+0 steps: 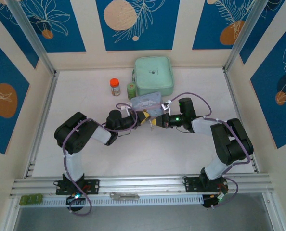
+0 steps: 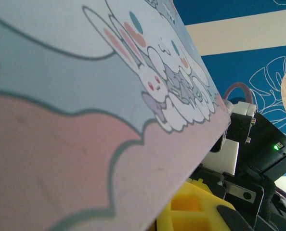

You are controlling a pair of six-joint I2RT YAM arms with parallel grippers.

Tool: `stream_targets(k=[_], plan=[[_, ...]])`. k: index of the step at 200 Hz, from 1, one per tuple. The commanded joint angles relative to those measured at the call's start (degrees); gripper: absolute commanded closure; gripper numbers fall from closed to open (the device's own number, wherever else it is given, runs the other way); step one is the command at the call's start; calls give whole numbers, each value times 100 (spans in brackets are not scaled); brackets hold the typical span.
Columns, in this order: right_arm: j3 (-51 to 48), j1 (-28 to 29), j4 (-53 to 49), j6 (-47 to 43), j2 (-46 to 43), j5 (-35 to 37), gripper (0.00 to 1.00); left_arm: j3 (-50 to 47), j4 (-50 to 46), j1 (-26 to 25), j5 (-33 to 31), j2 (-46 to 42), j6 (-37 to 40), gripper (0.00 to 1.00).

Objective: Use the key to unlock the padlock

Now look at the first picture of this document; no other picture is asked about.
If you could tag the blue-grey zip pouch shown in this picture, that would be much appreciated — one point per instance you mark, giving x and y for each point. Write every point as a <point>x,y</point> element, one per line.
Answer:
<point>145,101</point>

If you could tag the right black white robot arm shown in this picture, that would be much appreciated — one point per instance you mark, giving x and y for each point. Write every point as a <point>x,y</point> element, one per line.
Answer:
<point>229,142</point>

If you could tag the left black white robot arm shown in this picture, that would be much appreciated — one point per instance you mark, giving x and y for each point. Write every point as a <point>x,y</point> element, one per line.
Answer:
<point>73,134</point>

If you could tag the green cylindrical can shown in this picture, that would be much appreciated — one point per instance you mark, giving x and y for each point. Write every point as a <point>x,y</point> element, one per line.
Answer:
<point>131,89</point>

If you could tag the orange lid spice bottle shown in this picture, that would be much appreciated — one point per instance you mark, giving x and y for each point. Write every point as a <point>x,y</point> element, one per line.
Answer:
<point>115,87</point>

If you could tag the mint green zip pouch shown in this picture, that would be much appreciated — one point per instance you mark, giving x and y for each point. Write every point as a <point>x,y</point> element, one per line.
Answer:
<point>153,77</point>

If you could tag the black controller board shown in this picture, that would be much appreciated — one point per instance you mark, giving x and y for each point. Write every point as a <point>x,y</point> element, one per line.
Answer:
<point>214,201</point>
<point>75,199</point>

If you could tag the green circuit board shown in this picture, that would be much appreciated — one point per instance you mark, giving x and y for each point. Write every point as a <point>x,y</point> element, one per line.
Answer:
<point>31,199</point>

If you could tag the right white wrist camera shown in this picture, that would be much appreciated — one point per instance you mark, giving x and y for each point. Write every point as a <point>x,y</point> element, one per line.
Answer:
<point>165,106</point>

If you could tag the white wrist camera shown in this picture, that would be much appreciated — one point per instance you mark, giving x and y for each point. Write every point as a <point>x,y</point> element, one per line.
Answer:
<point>129,109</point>
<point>165,106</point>

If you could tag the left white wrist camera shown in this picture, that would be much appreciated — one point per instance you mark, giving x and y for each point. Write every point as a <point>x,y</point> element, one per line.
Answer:
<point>129,109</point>

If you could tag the aluminium side rail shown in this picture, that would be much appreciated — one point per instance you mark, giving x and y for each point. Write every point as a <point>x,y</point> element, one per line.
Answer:
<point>234,101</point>
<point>46,108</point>

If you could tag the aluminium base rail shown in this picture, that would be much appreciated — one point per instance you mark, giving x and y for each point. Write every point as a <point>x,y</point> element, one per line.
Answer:
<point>143,184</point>

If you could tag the aluminium corner post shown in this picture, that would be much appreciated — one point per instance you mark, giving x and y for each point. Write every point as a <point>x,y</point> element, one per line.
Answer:
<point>245,36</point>
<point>32,36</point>

